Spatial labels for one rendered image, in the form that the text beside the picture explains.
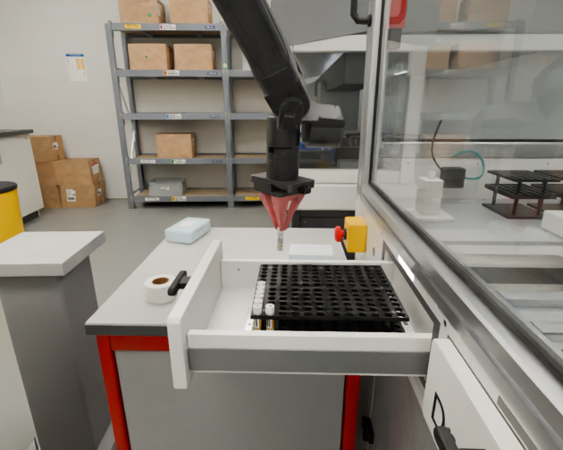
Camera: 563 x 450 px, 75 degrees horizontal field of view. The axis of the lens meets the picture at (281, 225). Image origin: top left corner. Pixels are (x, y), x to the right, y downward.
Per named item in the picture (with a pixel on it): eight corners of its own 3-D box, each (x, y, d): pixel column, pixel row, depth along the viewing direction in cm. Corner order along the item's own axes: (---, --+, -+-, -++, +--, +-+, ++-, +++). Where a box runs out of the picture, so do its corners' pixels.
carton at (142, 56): (130, 71, 398) (126, 43, 389) (139, 74, 428) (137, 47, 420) (168, 71, 400) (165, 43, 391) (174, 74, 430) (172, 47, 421)
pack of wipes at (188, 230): (191, 245, 116) (189, 231, 115) (164, 242, 119) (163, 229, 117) (212, 229, 130) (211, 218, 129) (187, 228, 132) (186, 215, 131)
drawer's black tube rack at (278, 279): (251, 354, 54) (250, 314, 52) (261, 295, 70) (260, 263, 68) (405, 356, 53) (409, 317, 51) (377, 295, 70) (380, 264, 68)
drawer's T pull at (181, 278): (167, 297, 57) (166, 289, 56) (180, 276, 64) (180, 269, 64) (190, 297, 57) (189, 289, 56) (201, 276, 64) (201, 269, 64)
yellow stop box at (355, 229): (344, 253, 89) (346, 224, 87) (340, 242, 96) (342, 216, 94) (365, 253, 89) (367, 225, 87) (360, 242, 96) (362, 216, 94)
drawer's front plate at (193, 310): (173, 391, 49) (165, 320, 46) (216, 288, 77) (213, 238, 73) (187, 391, 49) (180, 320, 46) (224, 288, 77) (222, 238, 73)
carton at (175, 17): (170, 26, 386) (167, -5, 378) (177, 31, 417) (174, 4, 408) (209, 26, 388) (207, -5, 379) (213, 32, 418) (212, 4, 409)
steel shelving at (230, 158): (127, 209, 437) (102, 20, 375) (140, 199, 483) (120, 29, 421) (429, 206, 449) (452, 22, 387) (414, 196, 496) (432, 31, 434)
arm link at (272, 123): (264, 108, 64) (269, 110, 58) (304, 109, 65) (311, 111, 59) (264, 149, 66) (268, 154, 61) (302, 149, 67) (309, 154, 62)
